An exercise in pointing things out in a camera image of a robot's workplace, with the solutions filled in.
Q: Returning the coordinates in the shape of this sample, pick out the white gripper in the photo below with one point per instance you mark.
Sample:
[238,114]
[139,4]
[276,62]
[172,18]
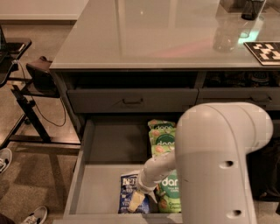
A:
[143,182]

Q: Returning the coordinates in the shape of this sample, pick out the blue Kettle chip bag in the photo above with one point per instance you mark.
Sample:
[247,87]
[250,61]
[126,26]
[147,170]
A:
[127,187]

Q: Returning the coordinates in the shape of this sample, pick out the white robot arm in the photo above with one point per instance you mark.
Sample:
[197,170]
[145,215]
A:
[212,142]

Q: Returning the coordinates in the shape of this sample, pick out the front green Dang chip bag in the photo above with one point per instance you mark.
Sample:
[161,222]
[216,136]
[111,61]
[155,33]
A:
[167,195]

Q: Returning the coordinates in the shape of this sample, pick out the green dang chip bag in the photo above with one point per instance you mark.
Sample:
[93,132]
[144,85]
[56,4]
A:
[161,124]
[158,150]
[162,136]
[167,195]

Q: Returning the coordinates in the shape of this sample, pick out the open grey middle drawer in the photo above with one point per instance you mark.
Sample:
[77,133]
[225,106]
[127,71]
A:
[111,146]

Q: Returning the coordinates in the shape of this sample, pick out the rear green Dang chip bag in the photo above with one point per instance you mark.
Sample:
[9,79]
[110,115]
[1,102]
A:
[161,124]

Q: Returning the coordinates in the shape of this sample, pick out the grey top left drawer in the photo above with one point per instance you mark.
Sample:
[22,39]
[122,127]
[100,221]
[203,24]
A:
[131,100]

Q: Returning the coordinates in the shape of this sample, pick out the black bag on floor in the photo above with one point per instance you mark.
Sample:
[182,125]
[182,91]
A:
[264,171]

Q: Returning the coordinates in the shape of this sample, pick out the grey counter cabinet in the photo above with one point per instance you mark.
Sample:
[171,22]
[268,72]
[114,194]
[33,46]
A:
[163,44]

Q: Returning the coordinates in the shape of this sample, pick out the grey top right drawer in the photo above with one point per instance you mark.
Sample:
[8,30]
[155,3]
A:
[266,97]

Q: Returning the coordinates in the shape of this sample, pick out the dark cup on counter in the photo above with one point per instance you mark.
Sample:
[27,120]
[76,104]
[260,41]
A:
[252,9]

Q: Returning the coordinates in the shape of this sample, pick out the lower white sneaker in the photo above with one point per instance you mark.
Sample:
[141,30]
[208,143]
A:
[38,216]

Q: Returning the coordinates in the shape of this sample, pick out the white sneaker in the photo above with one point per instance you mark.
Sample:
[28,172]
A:
[5,159]
[38,216]

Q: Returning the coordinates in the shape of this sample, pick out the upper white sneaker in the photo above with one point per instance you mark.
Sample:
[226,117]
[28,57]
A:
[5,159]

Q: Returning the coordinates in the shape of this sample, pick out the black desk stand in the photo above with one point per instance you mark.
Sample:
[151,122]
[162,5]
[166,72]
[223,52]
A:
[41,84]

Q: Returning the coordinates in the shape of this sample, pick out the black white marker tag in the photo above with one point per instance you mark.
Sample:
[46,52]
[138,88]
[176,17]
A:
[267,53]

